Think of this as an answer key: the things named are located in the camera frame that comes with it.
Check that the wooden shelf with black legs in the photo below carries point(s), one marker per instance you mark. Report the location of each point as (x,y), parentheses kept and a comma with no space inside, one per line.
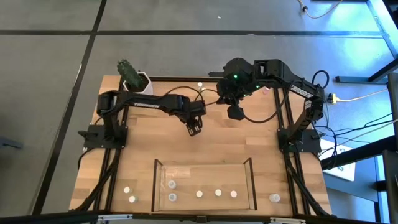
(205,183)

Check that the white board with blue marks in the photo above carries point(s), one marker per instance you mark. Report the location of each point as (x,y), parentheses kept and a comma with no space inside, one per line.
(343,171)

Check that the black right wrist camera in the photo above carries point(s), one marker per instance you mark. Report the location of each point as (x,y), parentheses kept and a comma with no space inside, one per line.
(235,113)

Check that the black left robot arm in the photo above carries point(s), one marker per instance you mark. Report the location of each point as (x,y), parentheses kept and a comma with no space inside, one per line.
(140,102)

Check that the black neighbouring station frame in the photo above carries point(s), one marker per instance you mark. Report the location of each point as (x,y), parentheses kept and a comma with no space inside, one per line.
(357,153)

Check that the clear medicine bottle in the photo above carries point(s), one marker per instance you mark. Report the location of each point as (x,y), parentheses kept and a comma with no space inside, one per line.
(275,197)

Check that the yellow power strip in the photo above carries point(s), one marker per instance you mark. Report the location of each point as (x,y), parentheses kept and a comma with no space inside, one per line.
(334,99)

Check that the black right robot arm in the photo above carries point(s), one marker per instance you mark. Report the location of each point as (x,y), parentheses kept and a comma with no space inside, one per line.
(298,87)

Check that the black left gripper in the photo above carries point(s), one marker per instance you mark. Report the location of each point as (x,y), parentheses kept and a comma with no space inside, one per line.
(189,114)

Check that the black aluminium table frame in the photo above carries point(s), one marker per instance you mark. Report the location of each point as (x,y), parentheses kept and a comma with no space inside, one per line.
(174,79)

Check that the grey floor foot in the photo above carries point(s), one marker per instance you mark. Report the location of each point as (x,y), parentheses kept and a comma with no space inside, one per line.
(9,143)

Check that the silver aluminium bracket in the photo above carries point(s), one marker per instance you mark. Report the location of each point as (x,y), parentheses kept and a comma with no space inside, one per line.
(286,220)
(115,216)

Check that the white translucent medicine bottle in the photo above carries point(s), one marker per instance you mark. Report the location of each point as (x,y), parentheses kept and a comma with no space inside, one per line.
(172,197)
(172,184)

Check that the green cactus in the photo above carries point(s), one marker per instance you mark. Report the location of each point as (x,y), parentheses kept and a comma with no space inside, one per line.
(129,73)

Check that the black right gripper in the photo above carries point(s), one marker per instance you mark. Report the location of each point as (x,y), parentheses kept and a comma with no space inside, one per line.
(233,90)

